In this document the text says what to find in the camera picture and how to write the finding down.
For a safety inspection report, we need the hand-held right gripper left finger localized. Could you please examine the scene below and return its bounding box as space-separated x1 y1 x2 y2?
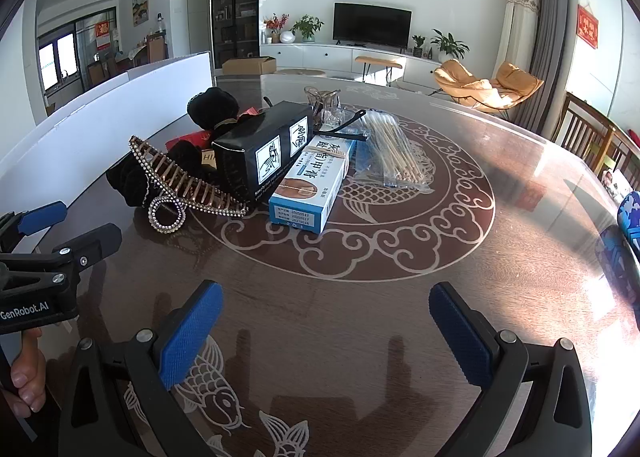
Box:
57 279 226 457

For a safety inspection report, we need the large leafy potted plant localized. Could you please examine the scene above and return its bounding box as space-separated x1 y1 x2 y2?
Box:
431 28 471 63

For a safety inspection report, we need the bag of cotton swabs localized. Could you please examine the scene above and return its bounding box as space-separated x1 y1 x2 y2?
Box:
350 110 433 194

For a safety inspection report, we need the wooden dining chair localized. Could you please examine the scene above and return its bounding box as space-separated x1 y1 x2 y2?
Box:
551 91 617 173
607 127 640 178

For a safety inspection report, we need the rhinestone comb hair clip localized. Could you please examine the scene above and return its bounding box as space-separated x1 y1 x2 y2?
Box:
129 136 248 236

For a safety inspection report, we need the background wooden chair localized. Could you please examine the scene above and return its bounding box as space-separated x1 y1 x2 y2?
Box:
145 33 168 63

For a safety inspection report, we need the black cardboard box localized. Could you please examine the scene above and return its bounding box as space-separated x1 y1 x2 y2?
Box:
211 100 315 203

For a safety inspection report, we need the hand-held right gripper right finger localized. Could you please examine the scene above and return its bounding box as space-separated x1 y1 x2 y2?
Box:
429 282 593 457

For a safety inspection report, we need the covered floor air conditioner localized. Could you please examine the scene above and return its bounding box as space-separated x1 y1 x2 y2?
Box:
500 0 542 83

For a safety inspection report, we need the red flower bouquet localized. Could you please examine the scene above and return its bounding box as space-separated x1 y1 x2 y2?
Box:
263 13 291 44

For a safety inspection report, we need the green potted plant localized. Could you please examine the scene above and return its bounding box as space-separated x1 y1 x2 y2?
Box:
291 14 325 43

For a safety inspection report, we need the red wall hanging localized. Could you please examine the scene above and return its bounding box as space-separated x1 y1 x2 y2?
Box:
576 4 600 49

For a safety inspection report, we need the white television cabinet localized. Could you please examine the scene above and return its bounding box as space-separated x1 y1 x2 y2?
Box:
260 41 451 88

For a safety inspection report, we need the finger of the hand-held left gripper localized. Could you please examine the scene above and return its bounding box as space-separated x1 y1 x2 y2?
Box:
0 204 69 255
30 224 123 288

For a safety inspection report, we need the black knit hat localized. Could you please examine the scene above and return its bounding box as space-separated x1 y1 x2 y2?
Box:
187 86 240 130

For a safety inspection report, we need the wooden top stool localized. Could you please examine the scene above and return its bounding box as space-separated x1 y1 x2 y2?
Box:
354 55 405 85

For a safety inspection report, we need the blue white medicine box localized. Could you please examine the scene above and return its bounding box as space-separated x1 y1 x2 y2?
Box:
268 134 358 234

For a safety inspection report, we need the patterned wooden desk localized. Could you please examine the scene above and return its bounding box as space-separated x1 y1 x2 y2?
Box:
0 72 640 457

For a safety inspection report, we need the red packet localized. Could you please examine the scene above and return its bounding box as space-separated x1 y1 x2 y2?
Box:
166 106 261 152

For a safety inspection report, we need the orange lounge chair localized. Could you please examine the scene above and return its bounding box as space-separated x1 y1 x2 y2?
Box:
432 58 545 120

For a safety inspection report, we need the brown cardboard box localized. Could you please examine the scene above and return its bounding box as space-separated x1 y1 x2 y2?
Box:
221 56 277 76

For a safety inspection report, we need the grey curtain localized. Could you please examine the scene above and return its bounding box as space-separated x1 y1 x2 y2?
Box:
515 0 568 135

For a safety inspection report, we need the black television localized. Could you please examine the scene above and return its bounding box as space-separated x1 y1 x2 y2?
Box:
333 2 413 47

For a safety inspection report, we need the person's left hand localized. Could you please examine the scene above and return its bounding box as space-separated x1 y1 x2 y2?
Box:
9 326 48 419

